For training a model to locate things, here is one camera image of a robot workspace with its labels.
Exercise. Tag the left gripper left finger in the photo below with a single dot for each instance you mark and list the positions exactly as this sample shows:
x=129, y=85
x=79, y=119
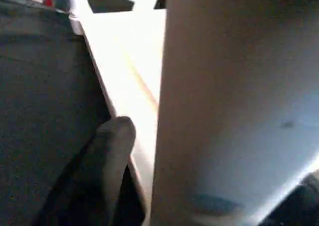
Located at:
x=99, y=171

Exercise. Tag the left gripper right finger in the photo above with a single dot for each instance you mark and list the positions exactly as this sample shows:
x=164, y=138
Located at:
x=304, y=206

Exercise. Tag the white plastic table top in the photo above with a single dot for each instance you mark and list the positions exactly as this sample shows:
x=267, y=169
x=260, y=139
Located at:
x=129, y=61

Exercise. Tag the white plastic table leg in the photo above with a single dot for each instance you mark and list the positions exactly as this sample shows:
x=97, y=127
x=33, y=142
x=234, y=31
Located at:
x=234, y=86

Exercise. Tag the black work mat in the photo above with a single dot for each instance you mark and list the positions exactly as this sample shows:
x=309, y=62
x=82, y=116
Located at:
x=40, y=86

